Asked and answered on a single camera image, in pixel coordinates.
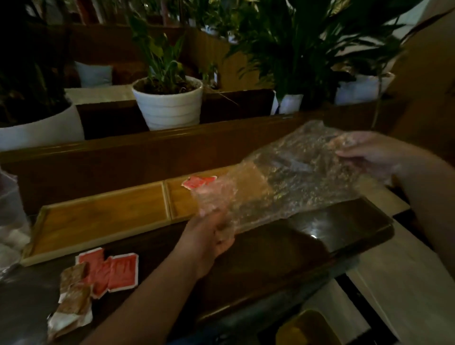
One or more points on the person's left hand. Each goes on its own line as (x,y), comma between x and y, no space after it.
(202,241)

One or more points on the person's right hand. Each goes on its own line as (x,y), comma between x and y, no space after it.
(369,152)

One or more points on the person's right fingers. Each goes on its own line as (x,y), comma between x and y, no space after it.
(346,147)

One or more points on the person's left thumb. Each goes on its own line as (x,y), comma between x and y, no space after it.
(227,240)

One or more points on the clear plastic bag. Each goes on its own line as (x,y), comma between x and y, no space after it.
(291,177)

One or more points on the person's right forearm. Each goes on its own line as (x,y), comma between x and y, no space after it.
(430,199)

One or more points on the person's left forearm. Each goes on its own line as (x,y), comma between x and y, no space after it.
(142,305)

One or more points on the smooth white plant pot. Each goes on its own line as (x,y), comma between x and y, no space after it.
(362,89)

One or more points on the red sachet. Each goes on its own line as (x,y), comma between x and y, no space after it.
(123,272)
(101,282)
(195,182)
(89,261)

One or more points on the small white plant pot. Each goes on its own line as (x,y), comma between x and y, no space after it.
(288,103)

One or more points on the large green palm plant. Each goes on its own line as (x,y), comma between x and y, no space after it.
(305,42)

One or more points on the brown wooden partition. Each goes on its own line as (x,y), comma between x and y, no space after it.
(142,156)

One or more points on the yellow round container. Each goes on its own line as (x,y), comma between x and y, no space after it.
(307,328)

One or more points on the wooden two-compartment tray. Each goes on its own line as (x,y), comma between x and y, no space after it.
(103,218)

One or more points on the ribbed white plant pot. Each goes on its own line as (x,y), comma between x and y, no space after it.
(169,105)

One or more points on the brown and white sachet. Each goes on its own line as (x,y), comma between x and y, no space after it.
(73,276)
(70,311)

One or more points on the small green leafy plant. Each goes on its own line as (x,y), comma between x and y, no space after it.
(161,57)

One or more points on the brown wooden bench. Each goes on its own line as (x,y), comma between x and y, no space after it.
(124,53)

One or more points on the light blue cushion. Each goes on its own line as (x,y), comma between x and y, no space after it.
(93,74)

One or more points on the large white plant pot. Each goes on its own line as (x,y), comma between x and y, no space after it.
(42,129)

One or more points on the crumpled plastic bag with white items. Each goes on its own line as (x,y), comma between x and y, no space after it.
(10,227)

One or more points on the dark leafy plant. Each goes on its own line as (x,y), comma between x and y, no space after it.
(28,64)

